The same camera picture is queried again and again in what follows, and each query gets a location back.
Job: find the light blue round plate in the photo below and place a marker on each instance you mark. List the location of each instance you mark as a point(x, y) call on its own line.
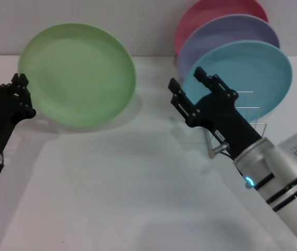
point(255, 68)

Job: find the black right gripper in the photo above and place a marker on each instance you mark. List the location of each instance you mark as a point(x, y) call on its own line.
point(224, 120)

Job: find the green round plate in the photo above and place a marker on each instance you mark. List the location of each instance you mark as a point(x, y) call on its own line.
point(80, 75)

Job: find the purple round plate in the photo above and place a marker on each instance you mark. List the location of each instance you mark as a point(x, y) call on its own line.
point(229, 28)

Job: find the pink round plate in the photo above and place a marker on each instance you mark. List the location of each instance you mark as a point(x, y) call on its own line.
point(203, 13)

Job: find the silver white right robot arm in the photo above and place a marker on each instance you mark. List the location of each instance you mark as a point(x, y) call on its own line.
point(268, 167)

